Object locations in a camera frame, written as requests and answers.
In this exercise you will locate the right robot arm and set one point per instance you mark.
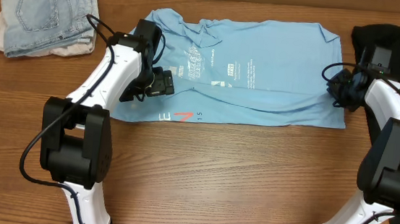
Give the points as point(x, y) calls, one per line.
point(378, 178)

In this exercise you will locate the folded light blue jeans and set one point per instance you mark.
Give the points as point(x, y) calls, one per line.
point(45, 15)

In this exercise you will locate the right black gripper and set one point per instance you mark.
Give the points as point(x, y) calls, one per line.
point(338, 89)

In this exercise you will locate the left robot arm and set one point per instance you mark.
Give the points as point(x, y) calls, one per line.
point(76, 143)

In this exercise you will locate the light blue printed t-shirt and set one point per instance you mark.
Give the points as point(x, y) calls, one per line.
point(267, 73)

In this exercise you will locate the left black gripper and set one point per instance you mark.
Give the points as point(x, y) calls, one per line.
point(164, 83)

